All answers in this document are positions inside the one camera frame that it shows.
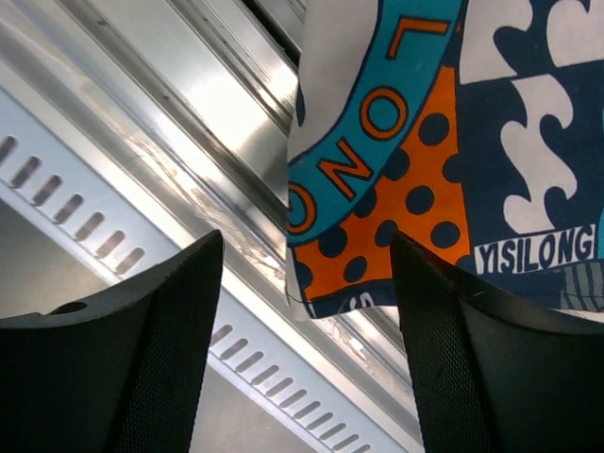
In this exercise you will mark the aluminium mounting rail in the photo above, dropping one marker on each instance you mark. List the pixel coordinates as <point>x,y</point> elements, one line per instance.
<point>131,128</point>

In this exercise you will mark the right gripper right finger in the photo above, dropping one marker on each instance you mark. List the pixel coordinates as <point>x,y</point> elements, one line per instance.
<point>492,371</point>

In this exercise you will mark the blue orange patterned shorts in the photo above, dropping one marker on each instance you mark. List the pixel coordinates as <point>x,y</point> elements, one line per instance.
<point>474,127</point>

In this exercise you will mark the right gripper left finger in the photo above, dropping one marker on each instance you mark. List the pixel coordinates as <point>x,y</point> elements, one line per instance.
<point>108,368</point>

